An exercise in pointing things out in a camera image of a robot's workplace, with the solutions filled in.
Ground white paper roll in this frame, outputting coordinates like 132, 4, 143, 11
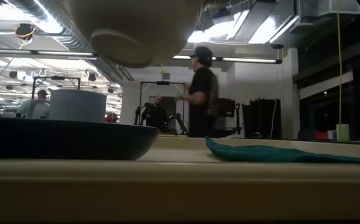
336, 123, 351, 142

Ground black wall monitor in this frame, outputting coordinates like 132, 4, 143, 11
219, 97, 237, 118

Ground yellow hanging cable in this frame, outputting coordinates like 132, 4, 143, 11
336, 11, 343, 141

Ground white ceiling air unit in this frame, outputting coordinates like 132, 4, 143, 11
290, 0, 360, 35

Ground ceiling cable reel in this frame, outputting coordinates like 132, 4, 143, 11
14, 22, 37, 42

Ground dark blue plate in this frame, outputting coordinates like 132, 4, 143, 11
0, 116, 160, 161

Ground black standing panels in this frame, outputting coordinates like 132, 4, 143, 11
242, 98, 282, 140

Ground green cloth napkin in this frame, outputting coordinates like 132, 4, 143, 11
204, 135, 360, 165

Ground white bowl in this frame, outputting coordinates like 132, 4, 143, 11
62, 0, 204, 70

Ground person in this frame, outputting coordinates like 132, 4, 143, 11
177, 45, 220, 139
144, 95, 169, 133
15, 89, 50, 119

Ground long ceiling light strip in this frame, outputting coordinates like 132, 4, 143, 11
0, 48, 283, 65

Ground light blue mug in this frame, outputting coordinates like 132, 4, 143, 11
30, 88, 108, 124

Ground red rounded object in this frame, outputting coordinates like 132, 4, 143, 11
104, 112, 120, 124

